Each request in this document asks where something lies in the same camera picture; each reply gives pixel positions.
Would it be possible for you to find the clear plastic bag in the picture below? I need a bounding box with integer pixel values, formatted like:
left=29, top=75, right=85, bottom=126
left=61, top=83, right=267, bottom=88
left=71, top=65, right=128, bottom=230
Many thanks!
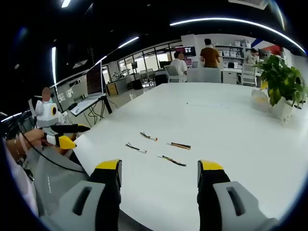
left=251, top=89, right=272, bottom=109

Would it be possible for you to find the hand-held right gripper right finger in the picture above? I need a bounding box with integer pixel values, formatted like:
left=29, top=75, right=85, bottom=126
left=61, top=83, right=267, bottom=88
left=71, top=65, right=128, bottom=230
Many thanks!
left=196, top=159, right=280, bottom=231

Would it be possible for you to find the person's left hand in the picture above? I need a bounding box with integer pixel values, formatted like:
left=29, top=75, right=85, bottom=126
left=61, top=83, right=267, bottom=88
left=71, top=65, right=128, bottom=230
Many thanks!
left=24, top=128, right=49, bottom=148

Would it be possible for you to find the shelf with white boxes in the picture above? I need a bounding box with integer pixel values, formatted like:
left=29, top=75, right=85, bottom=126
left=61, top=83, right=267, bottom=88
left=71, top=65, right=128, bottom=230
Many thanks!
left=215, top=39, right=252, bottom=67

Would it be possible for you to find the long ceiling light strip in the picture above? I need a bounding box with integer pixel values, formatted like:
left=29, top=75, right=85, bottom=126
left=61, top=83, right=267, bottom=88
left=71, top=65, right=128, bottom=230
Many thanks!
left=169, top=17, right=307, bottom=55

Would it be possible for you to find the green potted plant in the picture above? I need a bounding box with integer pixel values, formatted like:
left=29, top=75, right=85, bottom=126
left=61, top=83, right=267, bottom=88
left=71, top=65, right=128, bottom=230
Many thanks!
left=252, top=54, right=308, bottom=108

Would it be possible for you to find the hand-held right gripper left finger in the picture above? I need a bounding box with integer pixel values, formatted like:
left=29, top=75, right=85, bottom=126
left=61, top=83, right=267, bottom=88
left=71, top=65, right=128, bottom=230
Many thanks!
left=39, top=158, right=123, bottom=231

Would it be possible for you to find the dark wide monitor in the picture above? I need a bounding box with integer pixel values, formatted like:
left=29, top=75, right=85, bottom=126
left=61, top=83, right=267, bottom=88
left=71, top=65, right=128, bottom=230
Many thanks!
left=49, top=73, right=89, bottom=113

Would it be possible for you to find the white plant pot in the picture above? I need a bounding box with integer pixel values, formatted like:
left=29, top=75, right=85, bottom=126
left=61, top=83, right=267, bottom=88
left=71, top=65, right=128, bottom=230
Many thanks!
left=280, top=96, right=301, bottom=126

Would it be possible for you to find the white mesh office chair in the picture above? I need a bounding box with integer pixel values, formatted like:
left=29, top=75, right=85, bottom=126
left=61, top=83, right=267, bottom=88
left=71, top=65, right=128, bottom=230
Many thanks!
left=241, top=63, right=257, bottom=87
left=164, top=64, right=180, bottom=84

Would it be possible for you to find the grey backed office chair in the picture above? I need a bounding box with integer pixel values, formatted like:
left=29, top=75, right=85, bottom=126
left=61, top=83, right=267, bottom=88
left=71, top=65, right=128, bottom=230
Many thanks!
left=186, top=67, right=222, bottom=84

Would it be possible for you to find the person's white shirt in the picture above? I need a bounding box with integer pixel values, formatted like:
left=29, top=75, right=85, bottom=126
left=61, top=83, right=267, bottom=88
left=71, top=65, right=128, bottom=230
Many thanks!
left=3, top=141, right=40, bottom=217

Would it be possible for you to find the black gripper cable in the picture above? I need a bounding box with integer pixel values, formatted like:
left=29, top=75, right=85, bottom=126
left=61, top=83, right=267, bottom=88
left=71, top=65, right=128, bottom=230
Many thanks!
left=19, top=131, right=86, bottom=173

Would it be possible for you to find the open laptop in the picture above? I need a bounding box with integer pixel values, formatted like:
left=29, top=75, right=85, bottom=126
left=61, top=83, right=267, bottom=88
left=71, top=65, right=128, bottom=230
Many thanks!
left=69, top=62, right=107, bottom=116

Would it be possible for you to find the multicolour JST connector cable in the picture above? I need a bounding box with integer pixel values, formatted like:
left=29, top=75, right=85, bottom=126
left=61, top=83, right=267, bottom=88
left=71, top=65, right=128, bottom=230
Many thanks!
left=166, top=142, right=192, bottom=150
left=157, top=154, right=187, bottom=167

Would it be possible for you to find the wooden cabinet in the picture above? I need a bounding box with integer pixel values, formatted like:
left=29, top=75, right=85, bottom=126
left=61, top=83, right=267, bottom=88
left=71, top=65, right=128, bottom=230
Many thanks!
left=105, top=83, right=119, bottom=97

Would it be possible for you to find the wall screen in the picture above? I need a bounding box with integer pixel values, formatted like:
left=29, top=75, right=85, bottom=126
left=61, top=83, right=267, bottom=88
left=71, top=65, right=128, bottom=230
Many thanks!
left=175, top=45, right=196, bottom=57

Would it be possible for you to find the short JST connector cable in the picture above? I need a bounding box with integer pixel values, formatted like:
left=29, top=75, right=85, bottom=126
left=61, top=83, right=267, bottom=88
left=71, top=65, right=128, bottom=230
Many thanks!
left=140, top=131, right=159, bottom=142
left=125, top=142, right=148, bottom=154

